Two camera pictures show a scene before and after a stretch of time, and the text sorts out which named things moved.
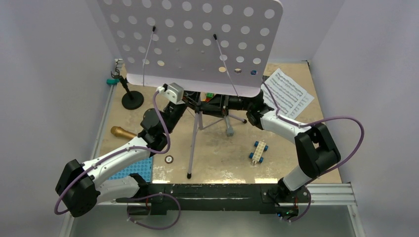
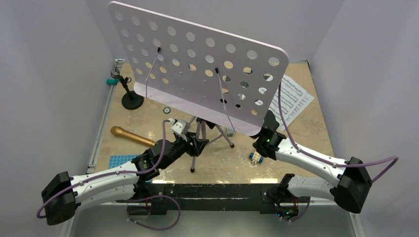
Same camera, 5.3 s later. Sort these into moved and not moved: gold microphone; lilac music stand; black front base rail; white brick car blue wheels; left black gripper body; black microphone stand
Moved: lilac music stand; left black gripper body
Not moved: black microphone stand; black front base rail; white brick car blue wheels; gold microphone
